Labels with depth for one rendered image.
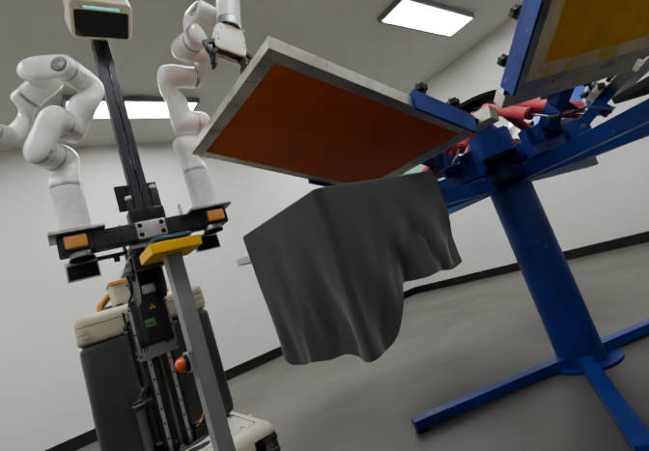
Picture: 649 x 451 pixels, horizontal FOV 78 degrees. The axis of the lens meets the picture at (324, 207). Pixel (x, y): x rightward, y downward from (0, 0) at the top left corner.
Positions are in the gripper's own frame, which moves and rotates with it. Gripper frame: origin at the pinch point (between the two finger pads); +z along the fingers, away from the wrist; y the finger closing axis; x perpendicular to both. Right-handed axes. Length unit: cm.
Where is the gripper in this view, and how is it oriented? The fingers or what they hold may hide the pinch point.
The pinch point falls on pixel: (229, 69)
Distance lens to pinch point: 132.6
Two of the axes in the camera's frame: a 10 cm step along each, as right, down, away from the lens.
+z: 1.0, 9.3, -3.6
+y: -8.2, -1.3, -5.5
